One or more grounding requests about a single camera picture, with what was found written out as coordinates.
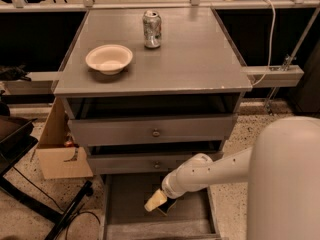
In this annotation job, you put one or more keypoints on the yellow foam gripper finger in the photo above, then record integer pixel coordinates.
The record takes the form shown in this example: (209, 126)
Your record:
(156, 200)

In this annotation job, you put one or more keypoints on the dark green yellow sponge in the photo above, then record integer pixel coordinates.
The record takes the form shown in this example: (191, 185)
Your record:
(165, 207)

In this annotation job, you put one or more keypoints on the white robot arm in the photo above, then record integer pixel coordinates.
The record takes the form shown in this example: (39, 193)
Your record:
(282, 170)

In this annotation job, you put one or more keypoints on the grey open bottom drawer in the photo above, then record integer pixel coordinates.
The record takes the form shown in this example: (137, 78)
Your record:
(190, 218)

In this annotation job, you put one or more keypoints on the grey middle drawer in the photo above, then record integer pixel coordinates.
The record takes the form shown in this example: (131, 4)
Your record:
(137, 163)

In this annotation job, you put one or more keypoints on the grey top drawer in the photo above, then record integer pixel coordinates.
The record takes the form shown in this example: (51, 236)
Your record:
(147, 130)

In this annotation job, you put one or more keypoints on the grey drawer cabinet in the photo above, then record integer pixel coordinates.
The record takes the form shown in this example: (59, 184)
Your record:
(193, 73)

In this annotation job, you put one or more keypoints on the black stand leg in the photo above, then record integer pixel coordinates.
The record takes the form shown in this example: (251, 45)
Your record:
(61, 222)

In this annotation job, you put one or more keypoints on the cardboard box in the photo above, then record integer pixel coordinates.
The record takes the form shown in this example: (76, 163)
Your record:
(59, 156)

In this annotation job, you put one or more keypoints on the white paper bowl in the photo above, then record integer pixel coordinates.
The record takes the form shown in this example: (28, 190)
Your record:
(109, 59)

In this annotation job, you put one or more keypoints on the silver soda can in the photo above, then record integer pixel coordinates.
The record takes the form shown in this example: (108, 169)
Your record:
(152, 29)

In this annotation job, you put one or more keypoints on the aluminium frame rail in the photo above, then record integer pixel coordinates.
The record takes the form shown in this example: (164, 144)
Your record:
(261, 76)

